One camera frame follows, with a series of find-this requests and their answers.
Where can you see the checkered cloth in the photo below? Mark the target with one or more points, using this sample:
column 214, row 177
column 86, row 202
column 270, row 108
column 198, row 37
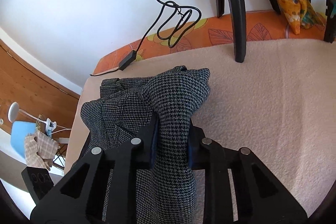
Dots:
column 40, row 150

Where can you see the light blue chair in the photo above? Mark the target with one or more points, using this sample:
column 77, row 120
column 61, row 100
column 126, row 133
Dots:
column 19, row 130

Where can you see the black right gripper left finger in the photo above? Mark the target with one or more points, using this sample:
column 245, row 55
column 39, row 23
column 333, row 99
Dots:
column 101, row 188

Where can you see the white desk lamp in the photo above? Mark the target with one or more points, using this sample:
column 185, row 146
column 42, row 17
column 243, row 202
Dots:
column 51, row 127

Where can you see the orange floral bedsheet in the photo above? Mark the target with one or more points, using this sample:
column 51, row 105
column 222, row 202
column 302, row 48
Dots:
column 262, row 25

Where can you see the peach fleece blanket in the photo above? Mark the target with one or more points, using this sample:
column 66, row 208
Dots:
column 279, row 102

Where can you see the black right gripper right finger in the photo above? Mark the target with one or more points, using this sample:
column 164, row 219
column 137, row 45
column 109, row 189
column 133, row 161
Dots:
column 239, row 187

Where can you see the wooden door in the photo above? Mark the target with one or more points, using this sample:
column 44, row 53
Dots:
column 33, row 91

